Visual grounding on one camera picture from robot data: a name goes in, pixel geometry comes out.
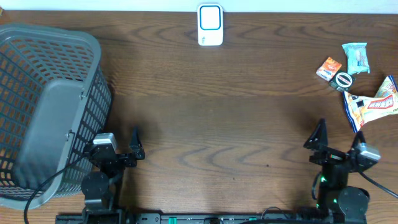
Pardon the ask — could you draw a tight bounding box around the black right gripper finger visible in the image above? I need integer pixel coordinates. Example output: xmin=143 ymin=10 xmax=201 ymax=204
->
xmin=303 ymin=119 xmax=328 ymax=152
xmin=351 ymin=131 xmax=366 ymax=148

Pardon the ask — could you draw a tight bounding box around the yellow orange snack bag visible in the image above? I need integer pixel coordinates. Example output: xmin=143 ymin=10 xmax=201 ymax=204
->
xmin=343 ymin=75 xmax=397 ymax=133

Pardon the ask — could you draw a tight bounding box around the green white small box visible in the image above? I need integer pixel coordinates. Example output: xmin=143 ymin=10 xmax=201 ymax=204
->
xmin=329 ymin=72 xmax=355 ymax=92

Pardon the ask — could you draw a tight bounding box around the orange small box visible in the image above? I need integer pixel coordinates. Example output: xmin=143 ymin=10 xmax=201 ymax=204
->
xmin=316 ymin=57 xmax=342 ymax=82

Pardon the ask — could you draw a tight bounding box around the mint green wet wipes pack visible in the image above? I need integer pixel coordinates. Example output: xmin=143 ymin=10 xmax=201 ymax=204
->
xmin=342 ymin=42 xmax=370 ymax=75

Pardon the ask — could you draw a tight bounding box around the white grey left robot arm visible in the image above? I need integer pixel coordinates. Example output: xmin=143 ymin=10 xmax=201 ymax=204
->
xmin=81 ymin=128 xmax=145 ymax=224

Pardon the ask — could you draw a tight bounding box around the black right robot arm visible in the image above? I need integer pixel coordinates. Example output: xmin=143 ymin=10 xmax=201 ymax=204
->
xmin=303 ymin=119 xmax=381 ymax=223

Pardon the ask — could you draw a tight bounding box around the white barcode scanner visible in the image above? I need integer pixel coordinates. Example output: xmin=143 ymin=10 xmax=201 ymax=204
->
xmin=197 ymin=3 xmax=224 ymax=46

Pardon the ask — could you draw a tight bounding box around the dark grey plastic basket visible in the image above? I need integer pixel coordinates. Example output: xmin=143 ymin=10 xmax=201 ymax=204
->
xmin=1 ymin=24 xmax=112 ymax=210

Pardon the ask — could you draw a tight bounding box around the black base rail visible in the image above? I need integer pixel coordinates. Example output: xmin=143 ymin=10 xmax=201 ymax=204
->
xmin=55 ymin=212 xmax=368 ymax=224

